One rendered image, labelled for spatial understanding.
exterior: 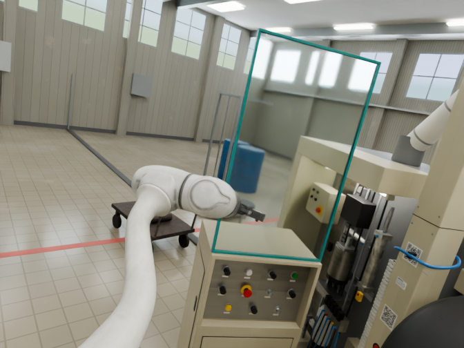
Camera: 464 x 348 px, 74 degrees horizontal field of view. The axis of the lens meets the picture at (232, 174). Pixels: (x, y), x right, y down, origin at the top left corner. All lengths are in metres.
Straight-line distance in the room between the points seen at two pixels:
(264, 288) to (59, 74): 9.85
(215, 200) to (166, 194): 0.14
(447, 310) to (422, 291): 0.22
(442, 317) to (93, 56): 10.66
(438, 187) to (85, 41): 10.41
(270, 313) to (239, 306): 0.18
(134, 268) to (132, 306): 0.08
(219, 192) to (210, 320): 1.01
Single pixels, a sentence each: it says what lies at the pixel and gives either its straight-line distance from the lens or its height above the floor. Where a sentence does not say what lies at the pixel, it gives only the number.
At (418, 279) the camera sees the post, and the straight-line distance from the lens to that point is 1.42.
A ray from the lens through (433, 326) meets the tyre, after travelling 1.23.
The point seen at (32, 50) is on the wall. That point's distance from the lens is 10.71.
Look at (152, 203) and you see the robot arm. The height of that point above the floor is 1.65.
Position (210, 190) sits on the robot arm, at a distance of 0.74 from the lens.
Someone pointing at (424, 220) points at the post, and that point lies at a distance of 1.40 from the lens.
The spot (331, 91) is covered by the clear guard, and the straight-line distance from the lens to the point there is 1.41.
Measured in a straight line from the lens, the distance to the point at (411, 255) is 1.40.
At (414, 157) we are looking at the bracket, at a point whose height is 1.85.
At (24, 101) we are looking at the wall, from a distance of 10.77.
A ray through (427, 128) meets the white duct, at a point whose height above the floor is 2.00.
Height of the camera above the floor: 1.94
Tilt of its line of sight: 13 degrees down
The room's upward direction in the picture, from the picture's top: 12 degrees clockwise
